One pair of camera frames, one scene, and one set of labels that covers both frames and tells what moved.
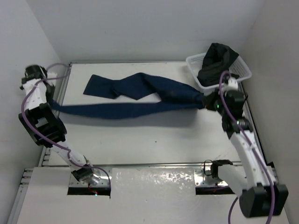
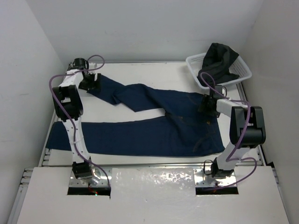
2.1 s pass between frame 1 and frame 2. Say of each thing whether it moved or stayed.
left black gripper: moved
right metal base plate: stayed
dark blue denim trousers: moved
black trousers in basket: stayed
